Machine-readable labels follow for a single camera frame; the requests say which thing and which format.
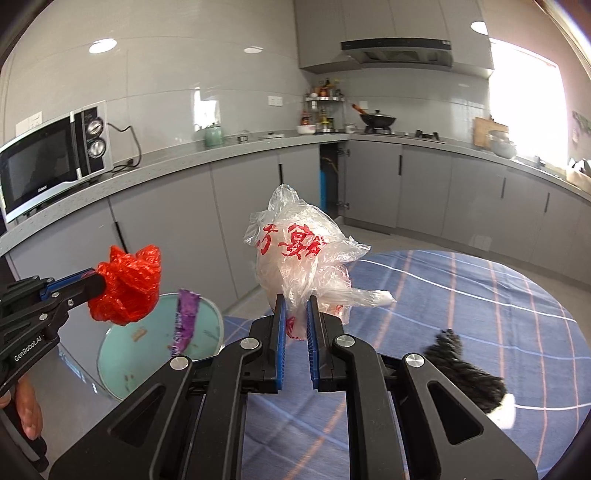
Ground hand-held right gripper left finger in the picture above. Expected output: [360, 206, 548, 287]
[50, 293, 287, 480]

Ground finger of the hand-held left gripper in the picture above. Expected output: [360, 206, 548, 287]
[41, 275, 107, 325]
[0, 270, 100, 306]

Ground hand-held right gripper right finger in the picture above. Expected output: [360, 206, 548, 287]
[307, 295, 539, 480]

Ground red mesh bag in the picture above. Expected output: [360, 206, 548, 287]
[88, 244, 162, 328]

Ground clear plastic bag red print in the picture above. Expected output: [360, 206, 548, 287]
[243, 184, 397, 341]

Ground purple snack wrapper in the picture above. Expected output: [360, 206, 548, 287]
[170, 288, 200, 358]

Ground person's left hand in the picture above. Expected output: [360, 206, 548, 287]
[0, 376, 44, 439]

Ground white microwave oven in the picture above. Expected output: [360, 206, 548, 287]
[0, 100, 114, 224]

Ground grey kitchen base cabinets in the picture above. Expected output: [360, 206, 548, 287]
[0, 131, 591, 324]

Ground black fluffy scrubber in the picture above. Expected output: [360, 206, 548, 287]
[422, 329, 508, 414]

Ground blue checked tablecloth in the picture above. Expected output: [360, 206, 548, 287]
[222, 249, 580, 480]

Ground teal kettle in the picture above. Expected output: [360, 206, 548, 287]
[203, 124, 227, 148]

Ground black wok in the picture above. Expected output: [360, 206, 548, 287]
[353, 104, 398, 130]

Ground metal spice rack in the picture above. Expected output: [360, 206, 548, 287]
[298, 78, 347, 134]

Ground wooden cutting board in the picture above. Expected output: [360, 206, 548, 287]
[473, 116, 509, 149]

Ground grey bowl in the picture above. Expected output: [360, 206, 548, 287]
[489, 130, 518, 158]

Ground range hood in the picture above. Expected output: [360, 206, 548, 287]
[341, 39, 454, 70]

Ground bright window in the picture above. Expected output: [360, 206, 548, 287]
[489, 39, 566, 169]

